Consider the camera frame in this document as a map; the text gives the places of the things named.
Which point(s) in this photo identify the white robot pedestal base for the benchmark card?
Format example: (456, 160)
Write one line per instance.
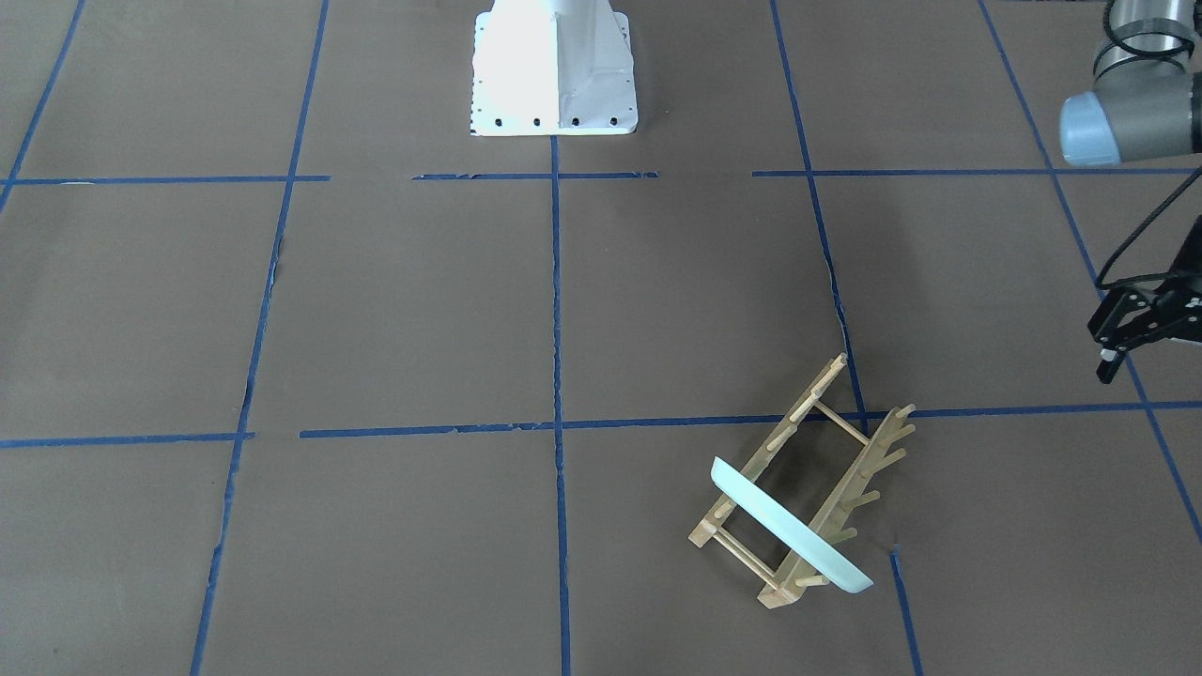
(552, 68)

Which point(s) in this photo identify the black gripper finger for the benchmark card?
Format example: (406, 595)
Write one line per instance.
(1111, 361)

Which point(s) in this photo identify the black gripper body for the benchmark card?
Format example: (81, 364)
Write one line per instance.
(1126, 322)

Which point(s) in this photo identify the mint green plate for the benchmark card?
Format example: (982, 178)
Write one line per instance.
(802, 540)

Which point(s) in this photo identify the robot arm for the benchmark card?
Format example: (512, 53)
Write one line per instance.
(1145, 104)

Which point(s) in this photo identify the wooden plate rack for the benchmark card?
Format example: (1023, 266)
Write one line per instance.
(819, 465)

